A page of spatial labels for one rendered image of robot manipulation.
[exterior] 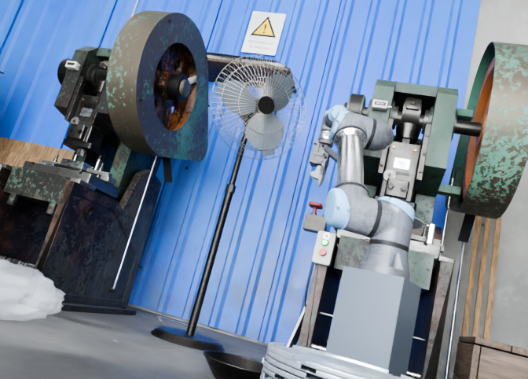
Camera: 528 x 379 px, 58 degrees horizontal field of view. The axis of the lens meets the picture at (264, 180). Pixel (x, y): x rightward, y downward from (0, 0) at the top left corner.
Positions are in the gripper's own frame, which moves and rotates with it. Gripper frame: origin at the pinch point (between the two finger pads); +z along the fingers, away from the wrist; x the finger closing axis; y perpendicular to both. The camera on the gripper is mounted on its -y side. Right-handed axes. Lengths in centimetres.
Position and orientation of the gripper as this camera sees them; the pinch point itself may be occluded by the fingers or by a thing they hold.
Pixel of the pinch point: (320, 184)
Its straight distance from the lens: 215.0
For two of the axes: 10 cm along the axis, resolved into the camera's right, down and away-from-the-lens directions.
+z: -2.5, 9.4, -2.3
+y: -9.5, -1.8, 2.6
